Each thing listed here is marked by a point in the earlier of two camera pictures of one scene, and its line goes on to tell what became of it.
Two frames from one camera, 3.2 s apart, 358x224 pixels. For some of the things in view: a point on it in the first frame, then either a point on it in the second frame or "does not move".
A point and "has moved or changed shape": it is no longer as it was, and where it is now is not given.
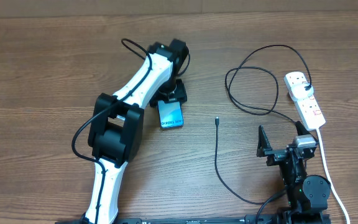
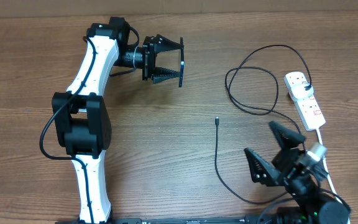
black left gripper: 180,95 to 158,44
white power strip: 307,109 does not move
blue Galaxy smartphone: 171,114 has moved or changed shape
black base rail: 248,219 does not move
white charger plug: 299,91 does not move
